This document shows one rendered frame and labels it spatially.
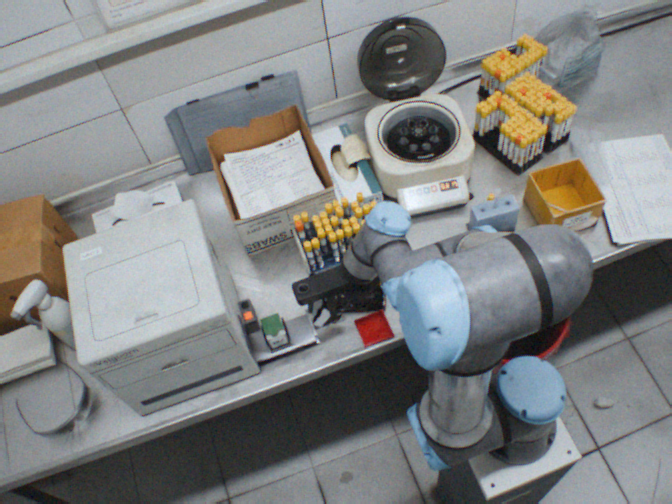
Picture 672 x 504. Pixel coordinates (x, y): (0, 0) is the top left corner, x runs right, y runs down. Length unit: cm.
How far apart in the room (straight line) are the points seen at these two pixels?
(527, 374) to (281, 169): 81
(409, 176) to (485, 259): 81
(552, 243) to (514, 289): 7
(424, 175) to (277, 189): 35
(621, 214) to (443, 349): 98
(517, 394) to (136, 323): 67
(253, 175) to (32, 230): 53
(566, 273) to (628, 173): 98
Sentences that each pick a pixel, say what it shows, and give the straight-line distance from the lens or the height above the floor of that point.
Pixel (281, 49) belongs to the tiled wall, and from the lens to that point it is 157.
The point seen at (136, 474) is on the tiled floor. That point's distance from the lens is 238.
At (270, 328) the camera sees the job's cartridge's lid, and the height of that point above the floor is 98.
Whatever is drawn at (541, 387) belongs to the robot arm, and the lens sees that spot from 109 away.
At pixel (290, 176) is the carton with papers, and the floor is 94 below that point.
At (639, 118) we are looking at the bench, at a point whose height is 88.
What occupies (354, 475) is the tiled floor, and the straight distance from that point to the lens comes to 220.
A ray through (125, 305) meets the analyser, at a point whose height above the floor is 118.
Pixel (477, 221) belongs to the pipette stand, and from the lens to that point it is 143.
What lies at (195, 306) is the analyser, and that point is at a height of 117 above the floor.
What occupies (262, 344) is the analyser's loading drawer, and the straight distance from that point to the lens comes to 137.
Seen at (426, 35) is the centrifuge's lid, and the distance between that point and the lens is 162.
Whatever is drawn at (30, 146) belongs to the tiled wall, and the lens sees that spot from 164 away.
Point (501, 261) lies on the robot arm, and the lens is 70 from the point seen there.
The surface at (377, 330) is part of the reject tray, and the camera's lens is 139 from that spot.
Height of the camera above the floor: 214
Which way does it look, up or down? 58 degrees down
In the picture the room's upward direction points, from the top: 12 degrees counter-clockwise
